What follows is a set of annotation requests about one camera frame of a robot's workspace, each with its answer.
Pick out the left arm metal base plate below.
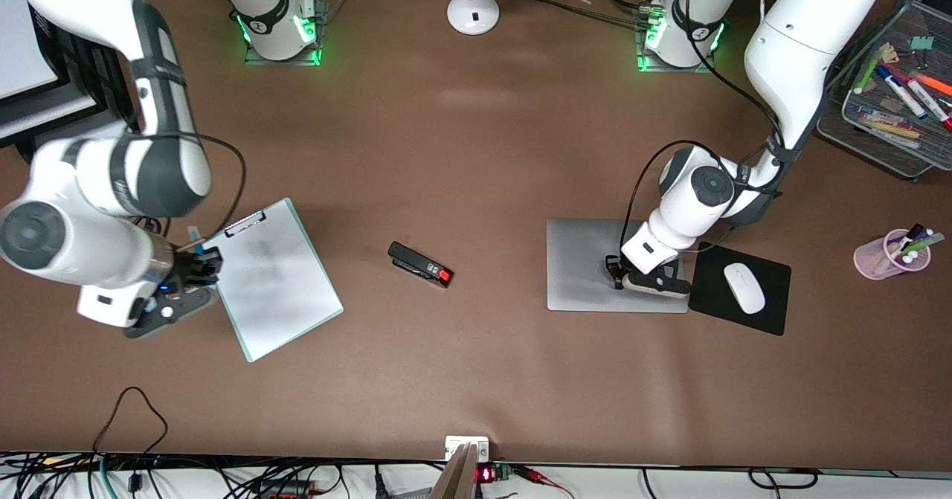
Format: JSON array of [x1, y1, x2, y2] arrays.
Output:
[[634, 4, 718, 74]]

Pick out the white paper sheet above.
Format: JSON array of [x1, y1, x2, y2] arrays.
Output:
[[202, 203, 339, 358]]

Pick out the silver laptop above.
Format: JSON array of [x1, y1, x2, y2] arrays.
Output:
[[547, 218, 690, 314]]

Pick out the orange power strip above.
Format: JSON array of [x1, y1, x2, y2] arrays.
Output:
[[253, 479, 315, 499]]

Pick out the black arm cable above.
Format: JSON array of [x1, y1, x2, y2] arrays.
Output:
[[620, 0, 791, 263], [130, 133, 247, 262]]

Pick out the black stapler with red tip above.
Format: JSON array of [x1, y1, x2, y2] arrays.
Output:
[[387, 241, 454, 289]]

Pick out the red wire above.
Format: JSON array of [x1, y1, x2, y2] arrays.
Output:
[[513, 465, 575, 499]]

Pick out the black floor cable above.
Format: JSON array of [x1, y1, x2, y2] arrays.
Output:
[[641, 467, 820, 499]]

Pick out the tangled black cables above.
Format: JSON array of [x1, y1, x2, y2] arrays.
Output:
[[0, 451, 350, 499]]

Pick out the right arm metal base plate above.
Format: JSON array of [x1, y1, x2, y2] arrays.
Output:
[[244, 0, 326, 67]]

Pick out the black cable along table edge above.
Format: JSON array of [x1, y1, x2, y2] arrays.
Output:
[[500, 0, 655, 28]]

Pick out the wooden board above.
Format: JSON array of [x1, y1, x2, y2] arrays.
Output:
[[429, 443, 480, 499]]

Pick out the white lamp base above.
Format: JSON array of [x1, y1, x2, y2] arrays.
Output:
[[446, 0, 501, 36]]

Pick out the black mouse pad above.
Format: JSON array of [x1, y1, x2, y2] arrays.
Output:
[[688, 242, 792, 337]]

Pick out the white computer mouse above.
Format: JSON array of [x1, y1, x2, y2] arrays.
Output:
[[723, 263, 767, 315]]

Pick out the pink translucent pen cup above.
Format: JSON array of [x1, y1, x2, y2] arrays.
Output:
[[853, 229, 932, 282]]

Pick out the pastel pens pack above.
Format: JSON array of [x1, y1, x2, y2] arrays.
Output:
[[859, 109, 924, 150]]

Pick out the binder clip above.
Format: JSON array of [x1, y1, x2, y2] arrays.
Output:
[[909, 35, 939, 70]]

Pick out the teal clipboard with black clip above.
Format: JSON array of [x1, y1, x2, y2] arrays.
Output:
[[199, 198, 344, 364]]

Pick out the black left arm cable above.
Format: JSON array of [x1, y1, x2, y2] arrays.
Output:
[[620, 0, 791, 263]]

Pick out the black wire mesh tray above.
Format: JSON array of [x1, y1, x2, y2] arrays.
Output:
[[817, 0, 952, 184]]

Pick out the black stacked paper tray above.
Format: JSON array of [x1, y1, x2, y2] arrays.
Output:
[[0, 0, 142, 169]]

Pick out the white outlet box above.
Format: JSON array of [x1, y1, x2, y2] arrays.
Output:
[[445, 436, 490, 463]]

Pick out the white marker with red cap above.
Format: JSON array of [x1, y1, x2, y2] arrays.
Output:
[[889, 64, 952, 132]]

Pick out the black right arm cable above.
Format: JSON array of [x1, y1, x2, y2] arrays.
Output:
[[130, 133, 247, 262]]

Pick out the orange highlighter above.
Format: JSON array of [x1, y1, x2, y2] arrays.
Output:
[[913, 71, 952, 98]]

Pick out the thin black looped cable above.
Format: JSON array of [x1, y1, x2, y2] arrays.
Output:
[[93, 386, 169, 457]]

